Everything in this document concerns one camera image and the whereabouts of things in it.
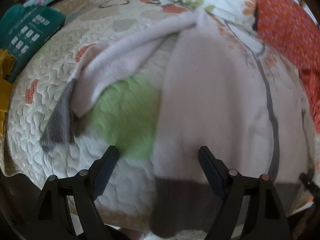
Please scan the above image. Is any heart-patterned quilted bedspread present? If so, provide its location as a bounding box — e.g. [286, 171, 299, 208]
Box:
[0, 0, 316, 233]

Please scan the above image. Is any orange floral fabric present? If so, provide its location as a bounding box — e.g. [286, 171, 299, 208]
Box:
[257, 0, 319, 125]

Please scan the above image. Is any pale pink grey-cuffed garment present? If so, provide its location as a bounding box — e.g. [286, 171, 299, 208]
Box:
[40, 12, 314, 238]

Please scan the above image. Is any teal green package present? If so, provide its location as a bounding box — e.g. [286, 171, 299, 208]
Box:
[1, 4, 66, 83]

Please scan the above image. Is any mustard yellow fabric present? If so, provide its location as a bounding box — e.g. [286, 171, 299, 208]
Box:
[0, 49, 14, 137]

